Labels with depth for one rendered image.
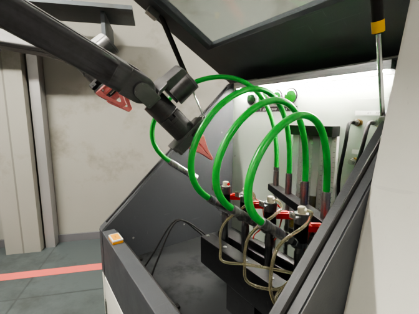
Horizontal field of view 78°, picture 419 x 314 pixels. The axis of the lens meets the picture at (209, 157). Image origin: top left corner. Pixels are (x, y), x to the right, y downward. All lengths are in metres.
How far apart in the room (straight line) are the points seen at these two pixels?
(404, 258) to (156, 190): 0.73
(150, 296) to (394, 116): 0.55
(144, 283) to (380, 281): 0.45
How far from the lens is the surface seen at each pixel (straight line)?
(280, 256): 0.66
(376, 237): 0.49
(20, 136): 2.93
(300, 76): 0.85
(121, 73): 0.54
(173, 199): 0.99
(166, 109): 0.60
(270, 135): 0.44
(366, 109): 0.77
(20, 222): 3.12
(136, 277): 0.68
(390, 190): 0.48
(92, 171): 2.99
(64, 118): 2.99
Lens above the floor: 1.32
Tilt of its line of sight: 9 degrees down
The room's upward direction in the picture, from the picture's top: straight up
